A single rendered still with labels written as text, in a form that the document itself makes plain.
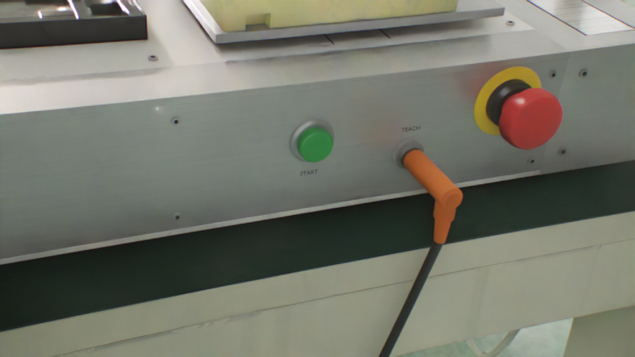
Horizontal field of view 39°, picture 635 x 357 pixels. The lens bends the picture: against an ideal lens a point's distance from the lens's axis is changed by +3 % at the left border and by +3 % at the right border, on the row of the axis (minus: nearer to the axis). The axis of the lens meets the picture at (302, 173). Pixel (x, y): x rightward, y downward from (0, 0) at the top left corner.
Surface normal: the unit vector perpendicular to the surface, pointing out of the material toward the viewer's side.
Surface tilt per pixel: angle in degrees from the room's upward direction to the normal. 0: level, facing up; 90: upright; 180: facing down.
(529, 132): 91
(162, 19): 0
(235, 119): 90
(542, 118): 88
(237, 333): 90
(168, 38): 0
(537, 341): 0
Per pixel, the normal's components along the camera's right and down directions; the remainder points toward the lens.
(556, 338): 0.07, -0.85
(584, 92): 0.36, 0.50
